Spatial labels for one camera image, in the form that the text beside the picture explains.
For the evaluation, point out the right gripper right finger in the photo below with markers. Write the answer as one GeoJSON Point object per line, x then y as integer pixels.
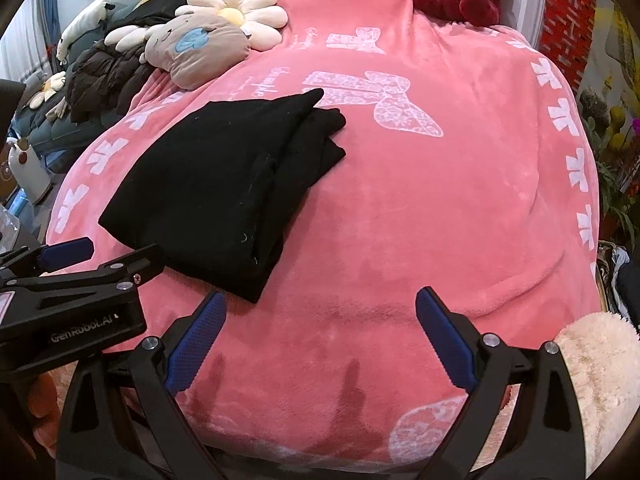
{"type": "Point", "coordinates": [544, 438]}

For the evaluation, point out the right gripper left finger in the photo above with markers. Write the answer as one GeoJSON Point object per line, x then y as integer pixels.
{"type": "Point", "coordinates": [96, 438]}

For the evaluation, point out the black garment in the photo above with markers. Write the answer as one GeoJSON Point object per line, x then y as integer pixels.
{"type": "Point", "coordinates": [216, 192]}

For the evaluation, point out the black puffer jacket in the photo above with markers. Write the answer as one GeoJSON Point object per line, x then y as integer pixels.
{"type": "Point", "coordinates": [107, 76]}

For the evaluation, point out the beige plush pillow blue heart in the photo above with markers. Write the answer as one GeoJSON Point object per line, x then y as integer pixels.
{"type": "Point", "coordinates": [196, 48]}

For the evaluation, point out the white plush animal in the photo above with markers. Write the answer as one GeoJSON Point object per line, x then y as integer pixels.
{"type": "Point", "coordinates": [94, 18]}

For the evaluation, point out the green potted plant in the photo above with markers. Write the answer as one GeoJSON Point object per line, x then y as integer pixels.
{"type": "Point", "coordinates": [610, 140]}

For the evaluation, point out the flower shaped plush pillow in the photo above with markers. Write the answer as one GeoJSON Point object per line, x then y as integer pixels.
{"type": "Point", "coordinates": [260, 20]}

